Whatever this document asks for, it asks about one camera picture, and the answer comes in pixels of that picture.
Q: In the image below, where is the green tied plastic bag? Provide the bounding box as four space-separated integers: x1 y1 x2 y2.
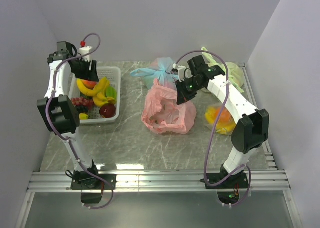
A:
202 52 245 93

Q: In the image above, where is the small yellow mango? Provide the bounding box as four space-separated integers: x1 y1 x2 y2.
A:
78 112 89 120

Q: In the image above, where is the purple cable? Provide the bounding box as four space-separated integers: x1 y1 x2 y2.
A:
174 50 252 207
44 33 115 210

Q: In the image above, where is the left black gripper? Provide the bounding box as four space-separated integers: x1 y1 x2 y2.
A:
71 57 100 82

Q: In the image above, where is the red grape bunch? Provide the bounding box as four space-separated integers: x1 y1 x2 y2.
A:
71 96 94 107

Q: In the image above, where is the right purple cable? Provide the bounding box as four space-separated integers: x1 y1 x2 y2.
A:
174 50 252 207

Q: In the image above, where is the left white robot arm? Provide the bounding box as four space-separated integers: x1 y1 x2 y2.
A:
37 41 101 190

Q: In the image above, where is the black grape bunch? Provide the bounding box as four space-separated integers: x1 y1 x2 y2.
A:
75 105 89 114

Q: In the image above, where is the pink plastic bag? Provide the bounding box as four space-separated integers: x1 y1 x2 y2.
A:
141 78 197 134

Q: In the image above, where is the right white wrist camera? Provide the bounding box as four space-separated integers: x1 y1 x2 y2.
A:
171 63 187 81

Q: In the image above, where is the green starfruit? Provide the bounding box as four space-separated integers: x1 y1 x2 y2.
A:
105 86 117 99

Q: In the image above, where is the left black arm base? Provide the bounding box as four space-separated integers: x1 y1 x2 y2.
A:
70 171 117 205

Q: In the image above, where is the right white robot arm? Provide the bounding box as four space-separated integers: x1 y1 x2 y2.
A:
172 55 270 188

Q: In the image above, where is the yellow banana bunch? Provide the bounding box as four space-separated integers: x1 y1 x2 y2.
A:
76 76 117 107

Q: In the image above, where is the aluminium mounting rail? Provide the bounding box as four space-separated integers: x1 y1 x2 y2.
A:
27 170 291 192

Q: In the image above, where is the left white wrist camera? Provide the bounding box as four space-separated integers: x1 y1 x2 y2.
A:
78 46 92 62

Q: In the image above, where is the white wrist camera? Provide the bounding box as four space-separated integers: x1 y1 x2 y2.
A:
78 46 92 62
171 63 187 81

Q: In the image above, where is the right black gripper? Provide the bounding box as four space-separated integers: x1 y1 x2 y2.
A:
175 77 205 105

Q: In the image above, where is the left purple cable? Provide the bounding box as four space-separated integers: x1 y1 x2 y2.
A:
44 33 115 210

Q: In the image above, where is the red apple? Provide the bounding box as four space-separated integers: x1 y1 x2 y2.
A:
99 103 116 118

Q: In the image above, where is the clear bag of fruits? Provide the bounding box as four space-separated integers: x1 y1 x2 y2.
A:
204 106 236 135

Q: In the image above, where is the blue tied plastic bag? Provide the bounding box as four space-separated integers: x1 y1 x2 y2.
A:
130 57 179 90

